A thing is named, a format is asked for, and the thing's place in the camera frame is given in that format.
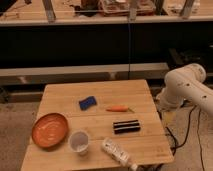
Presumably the cluttered tray on shelf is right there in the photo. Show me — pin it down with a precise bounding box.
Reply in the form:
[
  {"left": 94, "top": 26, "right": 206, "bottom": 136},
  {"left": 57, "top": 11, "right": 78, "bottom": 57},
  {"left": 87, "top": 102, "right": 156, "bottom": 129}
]
[{"left": 98, "top": 0, "right": 156, "bottom": 16}]

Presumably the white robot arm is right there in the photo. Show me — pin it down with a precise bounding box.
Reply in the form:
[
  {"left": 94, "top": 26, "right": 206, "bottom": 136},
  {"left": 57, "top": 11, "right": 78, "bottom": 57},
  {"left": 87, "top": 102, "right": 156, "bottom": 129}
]
[{"left": 157, "top": 63, "right": 213, "bottom": 116}]

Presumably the white plastic bottle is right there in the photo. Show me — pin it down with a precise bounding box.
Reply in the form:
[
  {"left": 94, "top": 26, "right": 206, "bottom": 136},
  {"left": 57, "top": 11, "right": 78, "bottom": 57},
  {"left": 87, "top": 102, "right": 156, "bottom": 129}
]
[{"left": 101, "top": 138, "right": 138, "bottom": 171}]

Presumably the wooden table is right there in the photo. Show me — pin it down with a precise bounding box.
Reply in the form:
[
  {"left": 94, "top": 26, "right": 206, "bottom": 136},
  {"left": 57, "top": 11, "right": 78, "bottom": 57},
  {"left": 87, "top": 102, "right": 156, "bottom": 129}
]
[{"left": 21, "top": 80, "right": 174, "bottom": 171}]

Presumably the black striped block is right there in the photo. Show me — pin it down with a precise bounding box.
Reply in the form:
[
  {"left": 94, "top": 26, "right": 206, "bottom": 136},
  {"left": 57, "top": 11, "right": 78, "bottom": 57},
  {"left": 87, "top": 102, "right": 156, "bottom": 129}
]
[{"left": 113, "top": 120, "right": 141, "bottom": 134}]

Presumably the black cable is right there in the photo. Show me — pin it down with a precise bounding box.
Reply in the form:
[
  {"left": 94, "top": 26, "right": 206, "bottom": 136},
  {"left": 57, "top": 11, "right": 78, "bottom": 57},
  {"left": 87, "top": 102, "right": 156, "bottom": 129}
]
[{"left": 164, "top": 105, "right": 198, "bottom": 150}]

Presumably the black equipment box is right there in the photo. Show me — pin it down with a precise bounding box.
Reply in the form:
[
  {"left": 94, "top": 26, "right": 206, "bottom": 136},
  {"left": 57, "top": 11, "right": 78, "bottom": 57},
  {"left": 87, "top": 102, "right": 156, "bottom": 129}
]
[{"left": 167, "top": 48, "right": 213, "bottom": 73}]

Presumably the orange carrot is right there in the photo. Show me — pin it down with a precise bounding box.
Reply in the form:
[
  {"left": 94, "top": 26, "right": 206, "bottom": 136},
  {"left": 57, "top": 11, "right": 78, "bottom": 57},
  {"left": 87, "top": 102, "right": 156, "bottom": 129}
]
[{"left": 106, "top": 105, "right": 134, "bottom": 113}]

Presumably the clear plastic cup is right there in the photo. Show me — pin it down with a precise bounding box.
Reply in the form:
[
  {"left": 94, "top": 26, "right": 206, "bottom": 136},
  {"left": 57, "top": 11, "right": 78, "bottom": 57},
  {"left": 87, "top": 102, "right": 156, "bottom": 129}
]
[{"left": 68, "top": 130, "right": 89, "bottom": 156}]

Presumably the blue vertical cable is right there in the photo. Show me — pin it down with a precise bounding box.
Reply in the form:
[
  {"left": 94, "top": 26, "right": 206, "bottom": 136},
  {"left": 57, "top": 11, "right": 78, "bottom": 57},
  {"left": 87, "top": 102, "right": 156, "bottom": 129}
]
[{"left": 127, "top": 19, "right": 132, "bottom": 80}]

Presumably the blue sponge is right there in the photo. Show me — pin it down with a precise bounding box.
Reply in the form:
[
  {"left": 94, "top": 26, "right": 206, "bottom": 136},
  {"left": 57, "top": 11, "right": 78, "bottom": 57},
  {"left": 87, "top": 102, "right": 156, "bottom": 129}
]
[{"left": 79, "top": 96, "right": 97, "bottom": 110}]

